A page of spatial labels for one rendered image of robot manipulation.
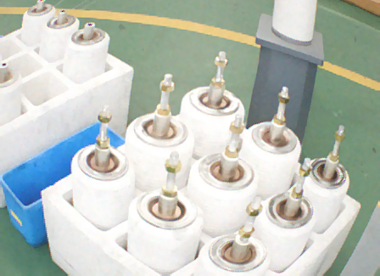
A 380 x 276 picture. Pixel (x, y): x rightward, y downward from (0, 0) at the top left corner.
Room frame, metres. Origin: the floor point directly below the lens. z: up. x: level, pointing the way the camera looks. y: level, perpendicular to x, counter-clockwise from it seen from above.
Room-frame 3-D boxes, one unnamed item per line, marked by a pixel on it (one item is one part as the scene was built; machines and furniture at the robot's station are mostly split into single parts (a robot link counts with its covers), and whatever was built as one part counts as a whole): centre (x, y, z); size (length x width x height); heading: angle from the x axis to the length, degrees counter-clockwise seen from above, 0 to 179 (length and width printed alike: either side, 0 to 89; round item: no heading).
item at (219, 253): (0.54, -0.08, 0.25); 0.08 x 0.08 x 0.01
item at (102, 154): (0.67, 0.11, 0.26); 0.02 x 0.02 x 0.03
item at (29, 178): (0.81, 0.21, 0.06); 0.30 x 0.11 x 0.12; 143
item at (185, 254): (0.60, 0.01, 0.16); 0.10 x 0.10 x 0.18
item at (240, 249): (0.54, -0.08, 0.26); 0.02 x 0.02 x 0.03
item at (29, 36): (1.19, 0.41, 0.16); 0.10 x 0.10 x 0.18
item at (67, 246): (0.70, -0.06, 0.09); 0.39 x 0.39 x 0.18; 54
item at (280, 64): (1.10, -0.17, 0.15); 0.15 x 0.15 x 0.30; 83
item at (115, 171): (0.67, 0.11, 0.25); 0.08 x 0.08 x 0.01
